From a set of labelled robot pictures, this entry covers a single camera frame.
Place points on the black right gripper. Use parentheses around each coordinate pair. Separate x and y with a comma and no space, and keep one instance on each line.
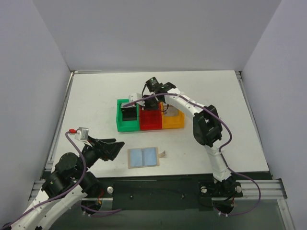
(131,108)

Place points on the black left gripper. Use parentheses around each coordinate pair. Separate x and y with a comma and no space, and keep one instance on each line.
(100,147)

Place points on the beige leather card holder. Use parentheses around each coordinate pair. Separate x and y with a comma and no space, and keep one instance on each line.
(145,158)

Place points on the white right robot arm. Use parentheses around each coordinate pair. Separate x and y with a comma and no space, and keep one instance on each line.
(207,126)

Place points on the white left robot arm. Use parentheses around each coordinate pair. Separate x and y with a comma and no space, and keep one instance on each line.
(68,183)

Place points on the cards in green bin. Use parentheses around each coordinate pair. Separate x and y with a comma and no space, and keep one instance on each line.
(129,113)

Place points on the red plastic bin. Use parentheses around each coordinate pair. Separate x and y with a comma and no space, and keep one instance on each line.
(150,119)

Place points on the green plastic bin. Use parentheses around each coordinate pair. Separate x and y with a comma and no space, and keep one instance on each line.
(126,126)

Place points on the yellow plastic bin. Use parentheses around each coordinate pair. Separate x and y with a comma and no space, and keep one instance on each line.
(172,122)

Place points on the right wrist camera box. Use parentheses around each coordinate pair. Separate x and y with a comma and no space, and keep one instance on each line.
(136,98)

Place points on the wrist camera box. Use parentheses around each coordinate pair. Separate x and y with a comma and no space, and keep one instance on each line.
(136,98)
(82,134)

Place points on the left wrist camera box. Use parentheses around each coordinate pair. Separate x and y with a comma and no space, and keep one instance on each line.
(82,134)

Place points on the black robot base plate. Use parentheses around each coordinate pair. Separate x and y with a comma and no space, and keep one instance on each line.
(172,192)

